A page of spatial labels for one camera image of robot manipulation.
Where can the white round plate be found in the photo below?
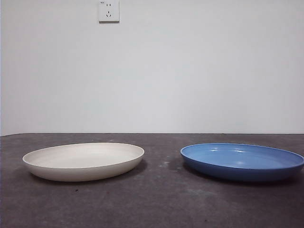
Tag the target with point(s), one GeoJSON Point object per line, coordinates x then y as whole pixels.
{"type": "Point", "coordinates": [83, 164]}

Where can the blue round plate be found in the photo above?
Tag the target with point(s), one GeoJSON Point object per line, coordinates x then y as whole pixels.
{"type": "Point", "coordinates": [237, 166]}

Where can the white wall socket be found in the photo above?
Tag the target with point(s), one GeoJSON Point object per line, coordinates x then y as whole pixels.
{"type": "Point", "coordinates": [109, 12]}

